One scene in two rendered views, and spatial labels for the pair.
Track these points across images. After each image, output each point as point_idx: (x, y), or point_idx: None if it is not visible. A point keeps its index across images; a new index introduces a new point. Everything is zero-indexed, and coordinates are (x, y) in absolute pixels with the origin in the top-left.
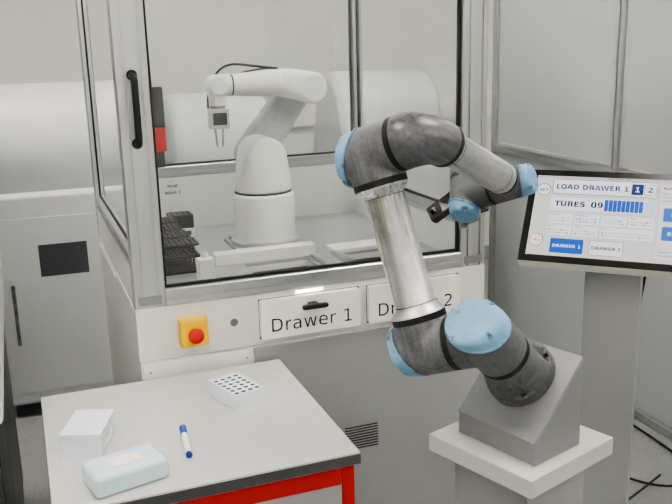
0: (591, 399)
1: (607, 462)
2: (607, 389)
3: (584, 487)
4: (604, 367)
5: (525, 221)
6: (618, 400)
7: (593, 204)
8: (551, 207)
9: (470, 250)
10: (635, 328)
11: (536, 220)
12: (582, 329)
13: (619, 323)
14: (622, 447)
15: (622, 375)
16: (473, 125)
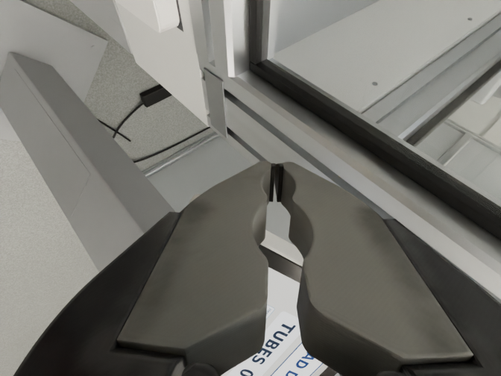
0: (65, 151)
1: (28, 126)
2: (65, 177)
3: (22, 86)
4: (80, 192)
5: (280, 260)
6: (56, 180)
7: (247, 373)
8: (283, 315)
9: (236, 113)
10: (94, 262)
11: (270, 280)
12: (118, 200)
13: (104, 251)
14: (31, 151)
15: (68, 205)
16: None
